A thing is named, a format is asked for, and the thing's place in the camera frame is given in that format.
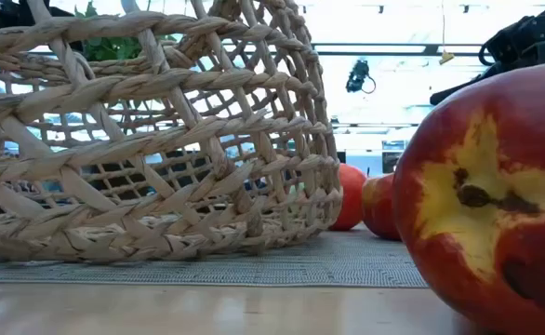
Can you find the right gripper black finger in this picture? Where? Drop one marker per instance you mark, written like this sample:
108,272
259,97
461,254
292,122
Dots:
463,87

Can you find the large red-yellow apple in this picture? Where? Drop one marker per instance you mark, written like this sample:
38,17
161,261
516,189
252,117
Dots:
509,139

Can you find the small red-yellow apple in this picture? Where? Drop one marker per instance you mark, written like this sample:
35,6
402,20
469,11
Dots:
380,209

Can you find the round red-orange fruit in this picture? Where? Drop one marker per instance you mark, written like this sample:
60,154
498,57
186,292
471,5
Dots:
349,195

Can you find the yellow hanging tag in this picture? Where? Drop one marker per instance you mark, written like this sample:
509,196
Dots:
446,57

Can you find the black hanging device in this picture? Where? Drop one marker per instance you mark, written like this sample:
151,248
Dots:
357,74

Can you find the green potted plant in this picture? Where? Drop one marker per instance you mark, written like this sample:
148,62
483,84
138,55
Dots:
110,49

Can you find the grey woven placemat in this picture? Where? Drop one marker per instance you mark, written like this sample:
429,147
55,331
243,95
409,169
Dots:
300,270

